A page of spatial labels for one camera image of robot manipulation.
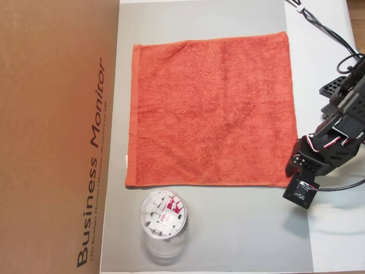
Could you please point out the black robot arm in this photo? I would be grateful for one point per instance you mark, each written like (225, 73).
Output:
(353, 105)

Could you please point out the grey table mat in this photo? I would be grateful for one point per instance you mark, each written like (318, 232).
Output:
(228, 228)

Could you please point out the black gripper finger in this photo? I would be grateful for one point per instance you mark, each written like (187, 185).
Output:
(292, 162)

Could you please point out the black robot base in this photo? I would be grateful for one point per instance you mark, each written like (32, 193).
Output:
(330, 85)

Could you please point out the orange terry towel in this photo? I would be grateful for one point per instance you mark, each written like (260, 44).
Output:
(214, 114)

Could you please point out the clear plastic jar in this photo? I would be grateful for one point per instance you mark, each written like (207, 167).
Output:
(151, 211)

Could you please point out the red white label card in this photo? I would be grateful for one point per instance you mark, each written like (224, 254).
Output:
(171, 212)

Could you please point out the black square camera module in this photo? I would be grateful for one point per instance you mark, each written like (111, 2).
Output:
(299, 191)

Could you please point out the brown cardboard monitor box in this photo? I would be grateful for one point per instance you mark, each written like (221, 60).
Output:
(42, 114)

